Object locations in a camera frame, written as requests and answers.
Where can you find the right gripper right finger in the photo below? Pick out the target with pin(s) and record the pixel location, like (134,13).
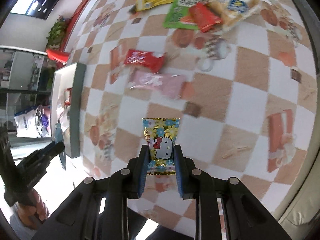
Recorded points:
(183,169)

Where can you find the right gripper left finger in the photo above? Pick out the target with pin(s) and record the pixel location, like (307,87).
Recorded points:
(138,170)

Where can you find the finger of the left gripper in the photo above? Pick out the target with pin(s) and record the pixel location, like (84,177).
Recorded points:
(50,151)

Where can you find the hello kitty candy packet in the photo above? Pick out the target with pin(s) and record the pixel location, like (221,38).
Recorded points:
(160,135)

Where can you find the light blue wafer packet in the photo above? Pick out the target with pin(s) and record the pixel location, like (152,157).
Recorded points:
(58,138)

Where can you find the person hand holding gripper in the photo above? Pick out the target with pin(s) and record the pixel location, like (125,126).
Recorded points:
(27,214)

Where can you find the white plastic bag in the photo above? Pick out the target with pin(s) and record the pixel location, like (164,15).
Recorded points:
(33,122)

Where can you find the white tray box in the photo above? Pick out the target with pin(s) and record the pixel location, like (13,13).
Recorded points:
(71,76)

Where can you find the pink wafer packet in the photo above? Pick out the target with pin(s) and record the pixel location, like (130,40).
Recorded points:
(167,84)

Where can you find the red plastic stool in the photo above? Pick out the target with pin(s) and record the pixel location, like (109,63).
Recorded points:
(58,56)

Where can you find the red wafer packet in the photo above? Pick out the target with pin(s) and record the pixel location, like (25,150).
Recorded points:
(149,59)

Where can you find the green potted plant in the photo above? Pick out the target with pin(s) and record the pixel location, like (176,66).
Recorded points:
(56,34)

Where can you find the small red snack packet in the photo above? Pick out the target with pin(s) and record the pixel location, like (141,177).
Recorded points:
(203,17)

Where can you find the green snack packet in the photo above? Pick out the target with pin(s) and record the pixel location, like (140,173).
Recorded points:
(178,16)

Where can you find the clear bread bun packet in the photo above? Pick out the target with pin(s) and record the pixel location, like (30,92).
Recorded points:
(232,12)

